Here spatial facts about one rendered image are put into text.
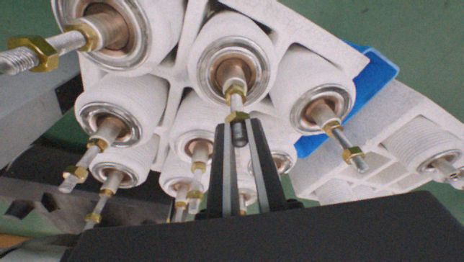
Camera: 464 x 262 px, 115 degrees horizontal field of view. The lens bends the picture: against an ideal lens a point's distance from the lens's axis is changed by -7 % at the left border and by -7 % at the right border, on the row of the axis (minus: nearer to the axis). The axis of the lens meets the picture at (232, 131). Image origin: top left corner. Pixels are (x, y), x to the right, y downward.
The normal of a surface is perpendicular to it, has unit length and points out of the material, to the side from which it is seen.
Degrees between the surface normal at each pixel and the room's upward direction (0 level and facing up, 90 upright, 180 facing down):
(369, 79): 88
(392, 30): 0
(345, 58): 0
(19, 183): 46
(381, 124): 90
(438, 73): 0
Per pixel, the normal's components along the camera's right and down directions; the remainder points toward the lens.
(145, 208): 0.31, -0.04
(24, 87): 0.39, -0.70
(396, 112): -0.92, -0.27
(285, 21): 0.04, 0.66
